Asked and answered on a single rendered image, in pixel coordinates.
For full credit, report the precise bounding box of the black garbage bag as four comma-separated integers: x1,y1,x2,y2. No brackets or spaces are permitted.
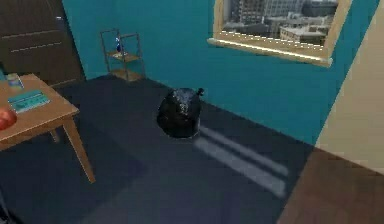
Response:
156,87,205,139

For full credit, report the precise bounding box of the wood framed window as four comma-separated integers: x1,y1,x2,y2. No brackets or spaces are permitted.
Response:
206,0,354,68

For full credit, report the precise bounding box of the light wooden table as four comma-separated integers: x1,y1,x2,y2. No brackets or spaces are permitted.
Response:
0,73,97,184

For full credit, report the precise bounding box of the teal book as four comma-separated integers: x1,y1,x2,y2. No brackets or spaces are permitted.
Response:
7,89,51,114

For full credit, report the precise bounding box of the dark brown cupboard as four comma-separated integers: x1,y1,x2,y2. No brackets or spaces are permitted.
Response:
0,0,87,88

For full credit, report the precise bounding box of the small teal box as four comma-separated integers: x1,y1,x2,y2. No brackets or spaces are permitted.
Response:
5,72,25,91

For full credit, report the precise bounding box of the red round object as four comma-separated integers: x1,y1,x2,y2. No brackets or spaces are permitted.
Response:
0,107,18,132

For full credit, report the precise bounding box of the small wire shelf stand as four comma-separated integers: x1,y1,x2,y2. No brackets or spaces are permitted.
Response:
100,28,146,82

